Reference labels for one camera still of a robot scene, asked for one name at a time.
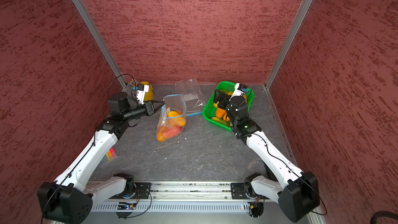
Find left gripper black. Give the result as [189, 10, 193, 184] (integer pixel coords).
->
[123, 100, 165, 121]

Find clear zip bag blue zipper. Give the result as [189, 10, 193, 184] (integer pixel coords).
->
[157, 94, 187, 142]

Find red mango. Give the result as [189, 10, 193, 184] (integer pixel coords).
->
[163, 126, 183, 139]

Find large orange mango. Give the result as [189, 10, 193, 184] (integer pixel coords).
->
[157, 127, 168, 142]

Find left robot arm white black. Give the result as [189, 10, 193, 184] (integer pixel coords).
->
[37, 91, 165, 224]

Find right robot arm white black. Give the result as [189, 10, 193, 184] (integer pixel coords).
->
[213, 90, 321, 223]

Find orange mango left in basket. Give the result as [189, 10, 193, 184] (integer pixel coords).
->
[167, 111, 181, 118]

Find yellow cup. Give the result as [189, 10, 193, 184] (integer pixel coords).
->
[137, 82, 154, 102]

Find green plastic basket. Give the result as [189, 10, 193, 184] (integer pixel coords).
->
[202, 81, 236, 132]

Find sticks in yellow cup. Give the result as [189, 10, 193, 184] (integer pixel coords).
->
[128, 79, 139, 88]

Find colourful marker pack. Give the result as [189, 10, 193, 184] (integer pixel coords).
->
[103, 148, 117, 163]

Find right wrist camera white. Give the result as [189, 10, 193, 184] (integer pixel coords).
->
[232, 83, 248, 96]

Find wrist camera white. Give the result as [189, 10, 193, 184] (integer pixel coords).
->
[136, 84, 150, 104]
[232, 83, 248, 96]

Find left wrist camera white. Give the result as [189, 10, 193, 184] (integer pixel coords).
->
[136, 84, 150, 104]

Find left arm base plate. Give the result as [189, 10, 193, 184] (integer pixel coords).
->
[118, 182, 152, 200]

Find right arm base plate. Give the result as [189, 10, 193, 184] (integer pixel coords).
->
[230, 183, 260, 200]

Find aluminium front rail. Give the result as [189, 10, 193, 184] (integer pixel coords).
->
[63, 180, 318, 202]

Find right corner aluminium post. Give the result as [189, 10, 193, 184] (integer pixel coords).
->
[265, 0, 313, 90]

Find corner aluminium post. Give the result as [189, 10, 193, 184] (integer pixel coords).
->
[72, 0, 127, 89]
[265, 0, 313, 90]

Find left corner aluminium post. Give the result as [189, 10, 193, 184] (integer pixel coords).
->
[72, 0, 127, 89]

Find black hose bottom right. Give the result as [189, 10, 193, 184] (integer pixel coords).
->
[369, 211, 398, 224]

